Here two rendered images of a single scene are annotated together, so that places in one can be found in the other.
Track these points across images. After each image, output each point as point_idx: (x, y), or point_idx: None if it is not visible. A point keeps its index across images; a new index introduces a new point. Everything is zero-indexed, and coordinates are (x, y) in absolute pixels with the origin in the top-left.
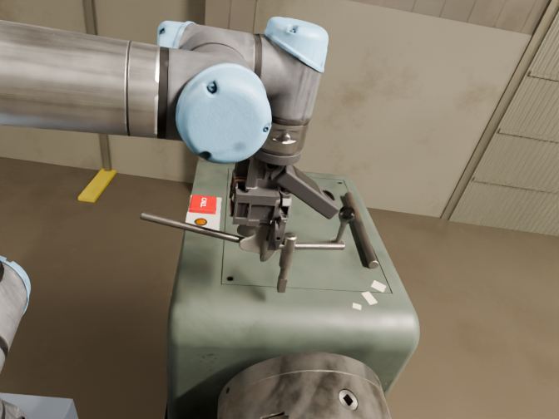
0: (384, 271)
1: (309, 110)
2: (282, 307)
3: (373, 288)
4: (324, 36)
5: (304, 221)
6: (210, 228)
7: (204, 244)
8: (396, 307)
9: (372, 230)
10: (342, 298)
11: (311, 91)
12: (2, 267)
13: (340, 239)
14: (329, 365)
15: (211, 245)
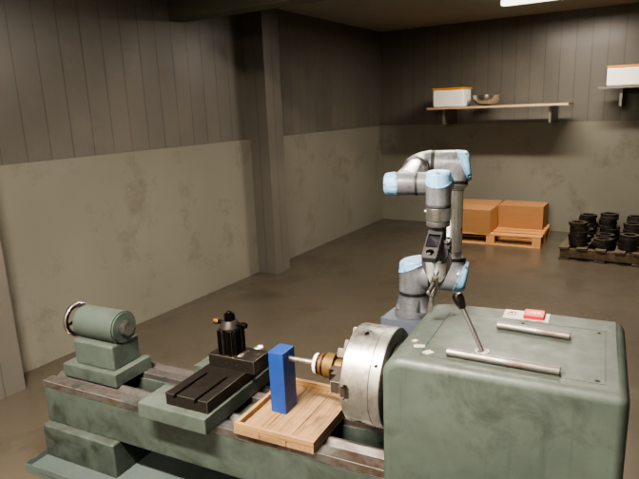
0: (442, 359)
1: (427, 201)
2: (426, 322)
3: (426, 350)
4: (429, 173)
5: (513, 345)
6: (505, 315)
7: (488, 312)
8: (407, 352)
9: (497, 371)
10: (424, 338)
11: (427, 194)
12: (454, 260)
13: (474, 340)
14: (386, 332)
15: (486, 314)
